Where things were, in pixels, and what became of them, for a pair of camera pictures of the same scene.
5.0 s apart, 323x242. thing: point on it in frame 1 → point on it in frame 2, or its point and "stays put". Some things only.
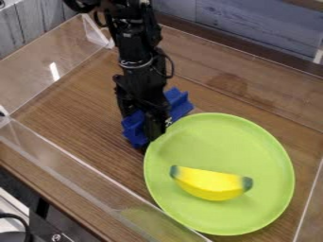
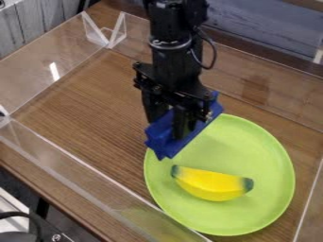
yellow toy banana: [210, 185] stays put
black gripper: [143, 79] → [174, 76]
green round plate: [232, 146] stays put
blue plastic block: [132, 130] → [159, 134]
